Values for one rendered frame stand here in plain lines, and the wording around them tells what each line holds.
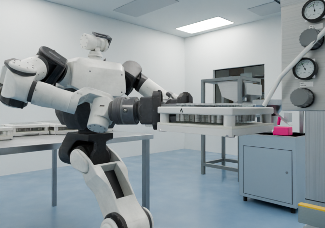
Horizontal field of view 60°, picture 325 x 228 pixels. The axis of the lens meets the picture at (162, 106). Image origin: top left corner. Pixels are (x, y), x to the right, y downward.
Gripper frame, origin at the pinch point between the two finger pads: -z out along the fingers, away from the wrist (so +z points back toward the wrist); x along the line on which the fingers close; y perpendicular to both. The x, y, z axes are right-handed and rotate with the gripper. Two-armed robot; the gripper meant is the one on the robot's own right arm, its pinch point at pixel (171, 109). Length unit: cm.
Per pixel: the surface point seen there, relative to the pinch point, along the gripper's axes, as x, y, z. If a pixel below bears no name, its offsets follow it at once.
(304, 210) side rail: 19.2, 29.6, -29.2
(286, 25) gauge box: -14.5, 31.7, -26.4
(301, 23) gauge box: -14.1, 33.1, -28.5
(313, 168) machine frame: 16.7, 1.8, -39.1
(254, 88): -35, -345, -66
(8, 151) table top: 18, -31, 83
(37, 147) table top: 17, -43, 76
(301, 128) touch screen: 19, -249, -104
